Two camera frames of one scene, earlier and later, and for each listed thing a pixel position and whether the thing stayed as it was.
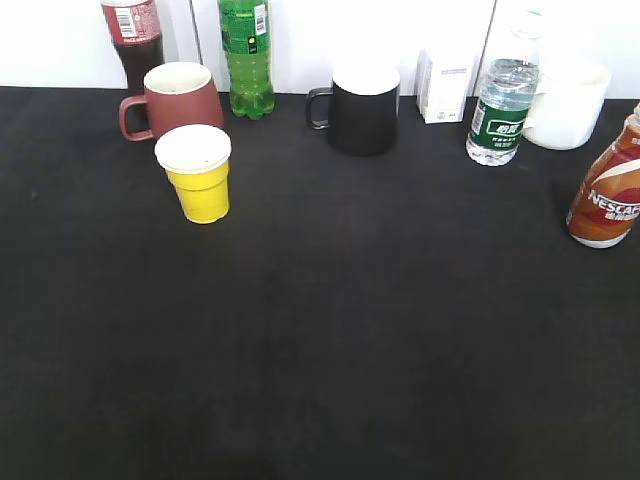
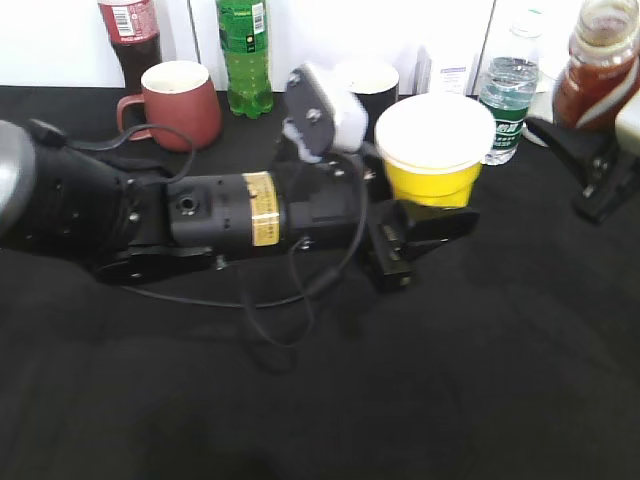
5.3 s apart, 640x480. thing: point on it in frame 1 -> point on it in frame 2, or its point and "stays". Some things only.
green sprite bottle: x=246 y=36 stays
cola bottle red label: x=135 y=27 stays
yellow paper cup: x=196 y=158 -> x=434 y=146
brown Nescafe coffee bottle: x=605 y=209 -> x=603 y=63
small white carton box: x=442 y=77 stays
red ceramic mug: x=177 y=94 stays
